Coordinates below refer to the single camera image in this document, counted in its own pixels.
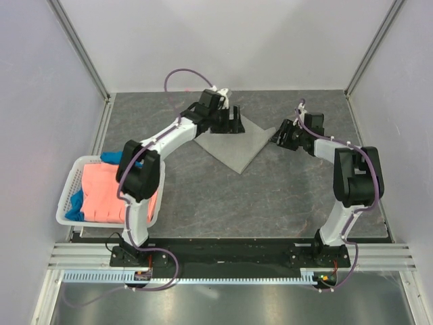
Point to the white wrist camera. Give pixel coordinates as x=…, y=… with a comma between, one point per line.
x=224, y=93
x=301, y=110

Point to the grey cloth napkin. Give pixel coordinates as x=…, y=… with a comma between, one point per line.
x=236, y=151

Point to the aluminium frame post right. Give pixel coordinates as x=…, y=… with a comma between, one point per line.
x=379, y=36

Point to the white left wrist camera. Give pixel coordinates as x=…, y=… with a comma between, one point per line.
x=224, y=93

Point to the aluminium frame post left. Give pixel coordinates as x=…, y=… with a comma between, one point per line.
x=77, y=44

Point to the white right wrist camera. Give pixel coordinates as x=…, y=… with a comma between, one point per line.
x=301, y=110

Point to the orange cloth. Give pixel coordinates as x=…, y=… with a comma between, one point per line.
x=100, y=201

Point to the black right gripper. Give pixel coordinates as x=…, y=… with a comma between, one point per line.
x=285, y=128

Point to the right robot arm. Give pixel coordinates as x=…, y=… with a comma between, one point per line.
x=358, y=183

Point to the aluminium frame post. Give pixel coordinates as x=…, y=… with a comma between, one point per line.
x=77, y=44
x=379, y=36

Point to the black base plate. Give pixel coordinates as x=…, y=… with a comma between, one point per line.
x=173, y=257

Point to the blue cloth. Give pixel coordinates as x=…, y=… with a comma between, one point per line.
x=96, y=199

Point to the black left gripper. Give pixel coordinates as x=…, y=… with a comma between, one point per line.
x=230, y=126

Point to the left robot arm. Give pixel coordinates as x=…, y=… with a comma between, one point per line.
x=139, y=171

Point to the white plastic basket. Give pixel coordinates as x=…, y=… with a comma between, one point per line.
x=67, y=203

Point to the white slotted cable duct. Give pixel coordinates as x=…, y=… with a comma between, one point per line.
x=81, y=276

